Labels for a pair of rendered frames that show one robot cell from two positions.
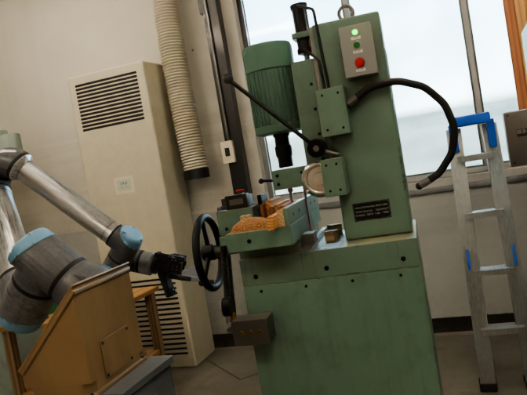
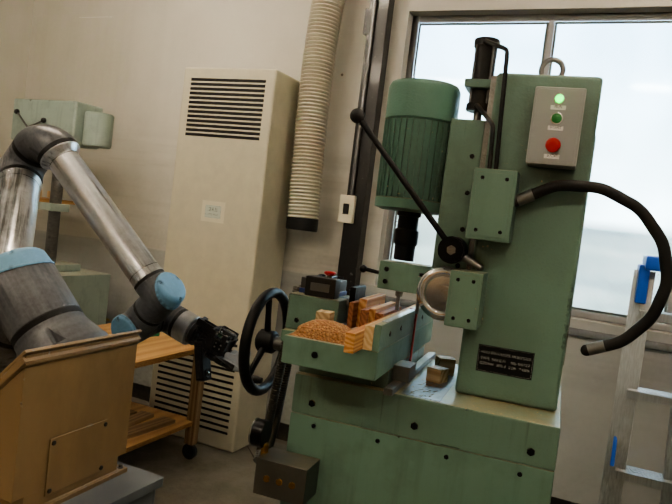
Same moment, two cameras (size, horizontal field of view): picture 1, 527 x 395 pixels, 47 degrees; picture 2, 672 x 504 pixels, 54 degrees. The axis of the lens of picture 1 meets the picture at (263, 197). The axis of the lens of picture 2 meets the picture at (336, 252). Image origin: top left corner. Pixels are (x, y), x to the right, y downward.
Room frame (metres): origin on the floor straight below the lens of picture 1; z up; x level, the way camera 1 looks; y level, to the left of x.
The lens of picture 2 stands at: (0.54, -0.06, 1.16)
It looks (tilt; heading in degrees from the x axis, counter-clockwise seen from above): 3 degrees down; 5
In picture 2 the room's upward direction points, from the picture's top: 7 degrees clockwise
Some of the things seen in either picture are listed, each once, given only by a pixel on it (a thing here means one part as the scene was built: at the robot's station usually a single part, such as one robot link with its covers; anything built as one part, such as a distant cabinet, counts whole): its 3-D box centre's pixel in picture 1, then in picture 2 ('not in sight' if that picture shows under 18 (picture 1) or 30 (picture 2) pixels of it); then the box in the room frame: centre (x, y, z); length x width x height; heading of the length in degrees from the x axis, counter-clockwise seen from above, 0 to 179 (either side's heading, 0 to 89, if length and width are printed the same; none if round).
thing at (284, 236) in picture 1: (266, 228); (350, 334); (2.18, 0.01, 0.87); 0.61 x 0.30 x 0.06; 166
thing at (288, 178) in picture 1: (293, 179); (408, 280); (2.16, -0.12, 1.03); 0.14 x 0.07 x 0.09; 76
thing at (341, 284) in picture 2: (237, 200); (323, 283); (2.20, 0.10, 0.99); 0.13 x 0.11 x 0.06; 166
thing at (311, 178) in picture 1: (319, 179); (443, 293); (2.02, -0.19, 1.02); 0.12 x 0.03 x 0.12; 76
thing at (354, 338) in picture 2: (291, 211); (391, 323); (2.13, -0.09, 0.92); 0.67 x 0.02 x 0.04; 166
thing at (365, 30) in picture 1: (358, 51); (555, 128); (1.96, -0.37, 1.40); 0.10 x 0.06 x 0.16; 76
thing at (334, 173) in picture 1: (335, 176); (466, 298); (1.97, -0.24, 1.02); 0.09 x 0.07 x 0.12; 166
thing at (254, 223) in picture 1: (252, 223); (327, 329); (1.94, 0.05, 0.92); 0.14 x 0.09 x 0.04; 76
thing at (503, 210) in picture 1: (489, 248); (646, 445); (2.60, -0.92, 0.58); 0.27 x 0.25 x 1.16; 163
